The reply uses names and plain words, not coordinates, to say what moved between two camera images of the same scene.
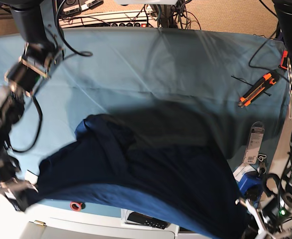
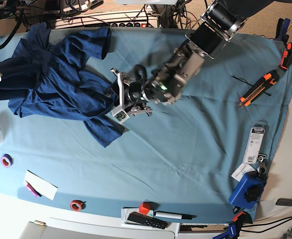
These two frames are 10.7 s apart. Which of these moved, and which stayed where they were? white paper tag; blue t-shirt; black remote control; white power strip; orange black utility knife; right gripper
Moved: blue t-shirt; right gripper
Stayed: black remote control; orange black utility knife; white paper tag; white power strip
